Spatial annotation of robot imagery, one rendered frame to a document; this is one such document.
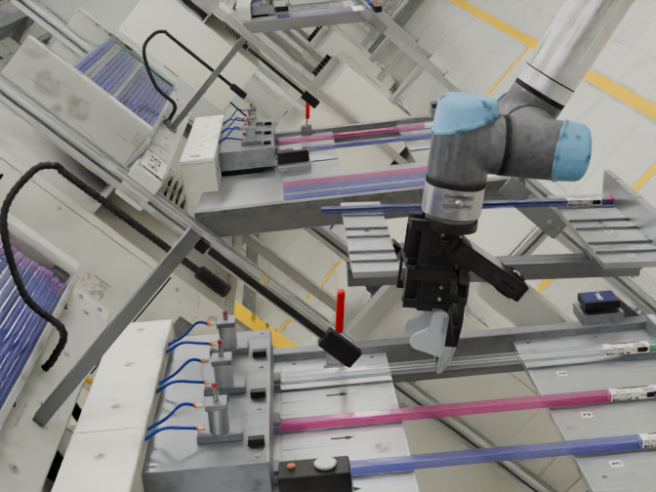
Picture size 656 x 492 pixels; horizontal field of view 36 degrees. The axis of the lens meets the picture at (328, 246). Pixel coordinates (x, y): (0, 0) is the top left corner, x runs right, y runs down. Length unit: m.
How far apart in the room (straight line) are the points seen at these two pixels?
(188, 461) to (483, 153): 0.50
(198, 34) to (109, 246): 3.55
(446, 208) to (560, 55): 0.26
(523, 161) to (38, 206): 1.24
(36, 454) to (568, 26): 0.83
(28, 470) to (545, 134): 0.70
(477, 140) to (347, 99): 4.51
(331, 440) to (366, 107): 4.60
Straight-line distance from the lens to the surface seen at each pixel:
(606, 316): 1.46
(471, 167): 1.21
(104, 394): 1.21
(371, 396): 1.30
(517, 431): 2.42
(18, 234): 1.39
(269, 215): 2.14
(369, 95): 5.71
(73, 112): 2.23
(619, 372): 1.36
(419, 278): 1.25
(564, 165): 1.24
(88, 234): 2.19
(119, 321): 1.07
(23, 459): 1.08
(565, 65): 1.34
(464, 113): 1.20
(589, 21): 1.34
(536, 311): 1.68
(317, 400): 1.30
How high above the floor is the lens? 1.48
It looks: 14 degrees down
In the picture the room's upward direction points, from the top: 52 degrees counter-clockwise
